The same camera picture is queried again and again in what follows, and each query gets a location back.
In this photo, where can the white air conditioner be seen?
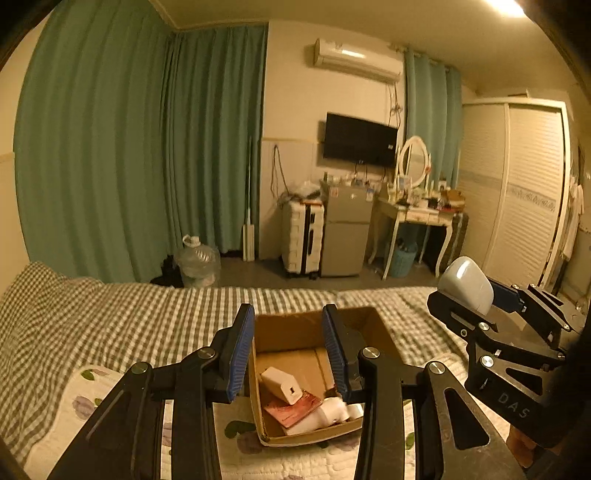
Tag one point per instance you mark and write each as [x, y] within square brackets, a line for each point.
[355, 57]

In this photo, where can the clear water jug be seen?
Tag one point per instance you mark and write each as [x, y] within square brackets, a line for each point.
[198, 265]

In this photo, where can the person's right forearm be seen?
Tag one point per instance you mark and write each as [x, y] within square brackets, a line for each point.
[521, 445]

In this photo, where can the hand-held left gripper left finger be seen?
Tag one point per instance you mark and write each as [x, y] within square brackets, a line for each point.
[240, 355]

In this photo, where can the red packet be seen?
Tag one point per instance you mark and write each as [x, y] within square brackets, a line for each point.
[295, 410]

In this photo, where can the black wall television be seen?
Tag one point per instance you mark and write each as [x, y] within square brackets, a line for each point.
[360, 138]

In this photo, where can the cardboard box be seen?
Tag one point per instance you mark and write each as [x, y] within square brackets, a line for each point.
[295, 332]

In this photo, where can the oval vanity mirror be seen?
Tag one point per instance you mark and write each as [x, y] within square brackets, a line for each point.
[413, 159]

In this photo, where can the white louvred wardrobe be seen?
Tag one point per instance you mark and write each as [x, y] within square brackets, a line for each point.
[517, 194]

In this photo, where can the dark suitcase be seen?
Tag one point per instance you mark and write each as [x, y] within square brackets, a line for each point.
[455, 244]

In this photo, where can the narrow green curtain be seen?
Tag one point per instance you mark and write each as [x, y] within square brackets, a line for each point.
[431, 106]

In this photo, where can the brown box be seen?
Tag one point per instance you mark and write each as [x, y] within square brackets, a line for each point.
[452, 199]

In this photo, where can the flat white item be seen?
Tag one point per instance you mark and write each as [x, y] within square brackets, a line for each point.
[314, 427]

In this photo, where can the blue woven basket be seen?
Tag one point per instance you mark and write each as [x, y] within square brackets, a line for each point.
[402, 261]

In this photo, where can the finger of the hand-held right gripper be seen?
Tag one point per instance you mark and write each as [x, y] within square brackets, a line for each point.
[461, 318]
[549, 309]

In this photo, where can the white earbud case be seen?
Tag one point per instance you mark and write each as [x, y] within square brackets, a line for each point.
[464, 284]

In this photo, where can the white hanging garment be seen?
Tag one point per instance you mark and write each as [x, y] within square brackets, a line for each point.
[571, 217]

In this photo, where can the white dressing table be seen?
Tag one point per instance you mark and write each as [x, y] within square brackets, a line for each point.
[415, 214]

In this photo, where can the silver mini fridge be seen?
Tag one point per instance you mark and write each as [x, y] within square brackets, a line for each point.
[346, 230]

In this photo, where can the white bottle with red label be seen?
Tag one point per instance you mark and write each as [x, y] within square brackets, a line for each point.
[334, 408]

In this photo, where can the clear plastic bag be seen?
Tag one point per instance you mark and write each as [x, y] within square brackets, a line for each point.
[307, 190]

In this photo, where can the white charger plug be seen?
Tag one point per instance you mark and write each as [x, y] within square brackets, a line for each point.
[281, 385]

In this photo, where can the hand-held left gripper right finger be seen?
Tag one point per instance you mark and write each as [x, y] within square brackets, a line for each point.
[333, 355]

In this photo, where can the floral quilt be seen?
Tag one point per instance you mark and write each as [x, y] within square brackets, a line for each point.
[286, 461]

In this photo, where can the white suitcase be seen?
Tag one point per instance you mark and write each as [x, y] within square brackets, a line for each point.
[300, 240]

